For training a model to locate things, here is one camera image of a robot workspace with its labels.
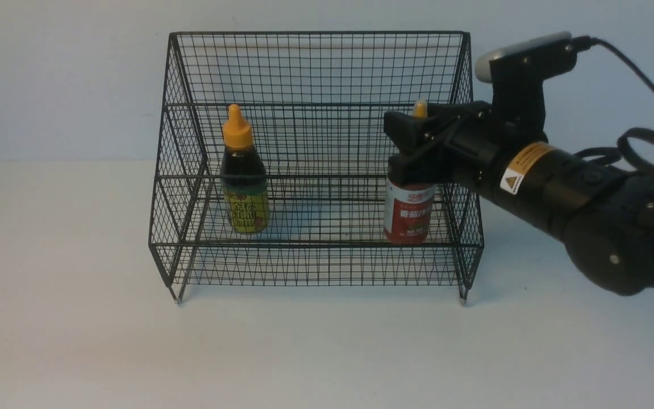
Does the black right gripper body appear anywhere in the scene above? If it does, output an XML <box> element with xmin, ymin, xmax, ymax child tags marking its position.
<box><xmin>429</xmin><ymin>102</ymin><xmax>548</xmax><ymax>191</ymax></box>

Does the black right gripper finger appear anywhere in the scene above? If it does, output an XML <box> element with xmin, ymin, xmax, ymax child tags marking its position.
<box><xmin>383</xmin><ymin>110</ymin><xmax>452</xmax><ymax>185</ymax></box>

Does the red ketchup sauce bottle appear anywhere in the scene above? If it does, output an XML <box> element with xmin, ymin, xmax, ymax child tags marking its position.
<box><xmin>383</xmin><ymin>99</ymin><xmax>437</xmax><ymax>246</ymax></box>

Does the dark soy sauce bottle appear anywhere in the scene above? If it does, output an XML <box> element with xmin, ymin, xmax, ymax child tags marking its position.
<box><xmin>220</xmin><ymin>104</ymin><xmax>270</xmax><ymax>235</ymax></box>

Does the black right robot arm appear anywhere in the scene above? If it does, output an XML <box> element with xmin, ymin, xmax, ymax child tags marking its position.
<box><xmin>384</xmin><ymin>102</ymin><xmax>654</xmax><ymax>296</ymax></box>

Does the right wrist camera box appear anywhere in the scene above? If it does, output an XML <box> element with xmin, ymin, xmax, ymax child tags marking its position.
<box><xmin>475</xmin><ymin>31</ymin><xmax>578</xmax><ymax>132</ymax></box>

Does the black right camera cable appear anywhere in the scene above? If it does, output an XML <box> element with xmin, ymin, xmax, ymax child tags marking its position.
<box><xmin>571</xmin><ymin>36</ymin><xmax>654</xmax><ymax>171</ymax></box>

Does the black wire mesh rack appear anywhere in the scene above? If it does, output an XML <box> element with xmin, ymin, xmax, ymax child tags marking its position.
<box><xmin>148</xmin><ymin>30</ymin><xmax>484</xmax><ymax>303</ymax></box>

